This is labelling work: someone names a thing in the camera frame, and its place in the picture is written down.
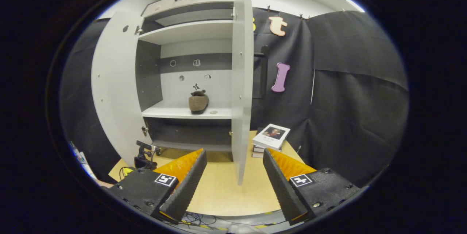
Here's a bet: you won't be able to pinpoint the white shoe cabinet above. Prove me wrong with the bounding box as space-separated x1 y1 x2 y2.
135 0 238 163

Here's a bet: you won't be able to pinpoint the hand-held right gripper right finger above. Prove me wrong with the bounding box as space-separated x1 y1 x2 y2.
263 148 362 226

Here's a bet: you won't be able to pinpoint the black backdrop cloth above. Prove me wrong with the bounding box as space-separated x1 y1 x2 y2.
60 7 409 187

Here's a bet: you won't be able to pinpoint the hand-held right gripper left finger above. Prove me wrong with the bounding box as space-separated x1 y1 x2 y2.
106 148 208 225

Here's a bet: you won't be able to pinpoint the white cabinet drawer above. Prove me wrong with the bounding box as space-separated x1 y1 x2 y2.
142 0 236 17

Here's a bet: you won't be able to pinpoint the tangle of black cables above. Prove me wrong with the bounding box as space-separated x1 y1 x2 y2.
179 212 219 229

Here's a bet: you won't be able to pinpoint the white book with portrait cover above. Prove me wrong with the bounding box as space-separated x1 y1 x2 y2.
252 124 291 151

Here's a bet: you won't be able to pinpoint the brown shoe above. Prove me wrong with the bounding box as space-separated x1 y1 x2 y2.
189 89 209 115

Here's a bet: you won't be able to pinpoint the white printed papers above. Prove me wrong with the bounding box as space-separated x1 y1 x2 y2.
69 141 97 180

